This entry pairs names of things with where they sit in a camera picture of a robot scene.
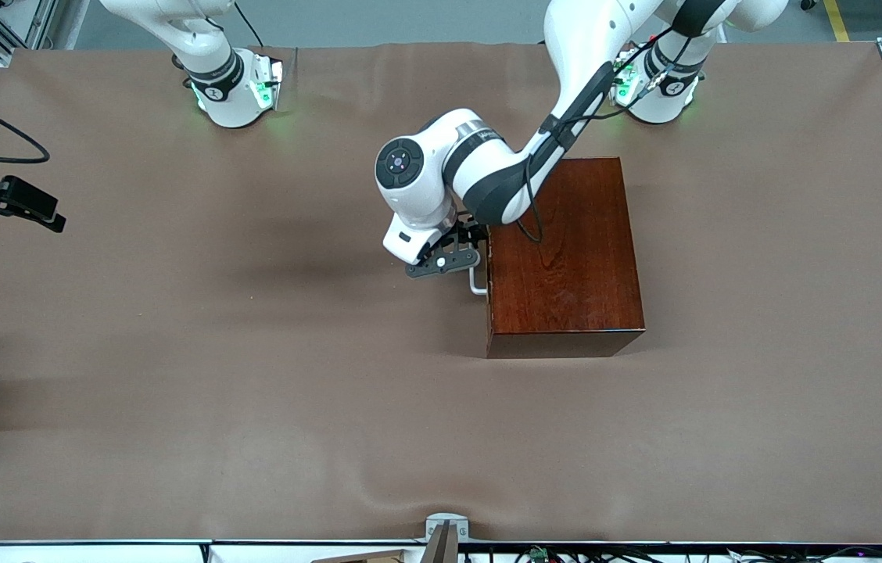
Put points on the brown cardboard piece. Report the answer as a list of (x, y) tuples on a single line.
[(367, 557)]

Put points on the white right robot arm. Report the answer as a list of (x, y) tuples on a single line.
[(214, 78)]

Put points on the grey metal clamp bracket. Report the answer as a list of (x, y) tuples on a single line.
[(447, 525)]

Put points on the brown table mat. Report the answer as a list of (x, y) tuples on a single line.
[(253, 438)]

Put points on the dark brown wooden cabinet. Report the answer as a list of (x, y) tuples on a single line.
[(574, 266)]

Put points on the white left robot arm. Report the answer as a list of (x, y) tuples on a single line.
[(488, 164)]

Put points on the yellow floor tape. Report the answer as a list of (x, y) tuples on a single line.
[(837, 19)]

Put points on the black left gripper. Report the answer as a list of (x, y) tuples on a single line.
[(469, 232)]

